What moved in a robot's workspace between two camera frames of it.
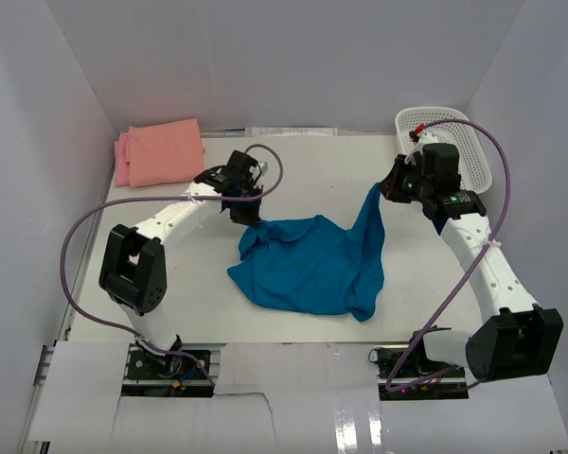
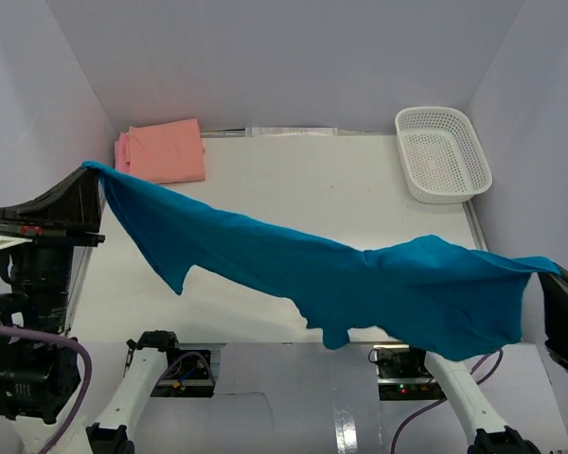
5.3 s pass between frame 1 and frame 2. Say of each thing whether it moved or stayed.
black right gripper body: moved
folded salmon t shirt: stayed
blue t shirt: moved
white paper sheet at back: stayed
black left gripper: moved
